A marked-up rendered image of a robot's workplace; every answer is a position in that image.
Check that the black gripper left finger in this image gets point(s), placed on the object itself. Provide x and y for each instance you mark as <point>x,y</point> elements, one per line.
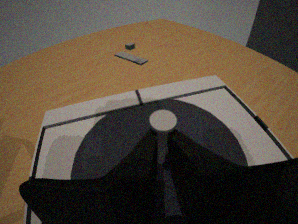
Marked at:
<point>125,195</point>

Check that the grey metal pin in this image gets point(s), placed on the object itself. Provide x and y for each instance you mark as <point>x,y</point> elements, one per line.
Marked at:
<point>162,122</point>

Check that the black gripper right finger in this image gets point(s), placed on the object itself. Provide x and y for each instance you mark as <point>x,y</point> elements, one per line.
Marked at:
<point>214,190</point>

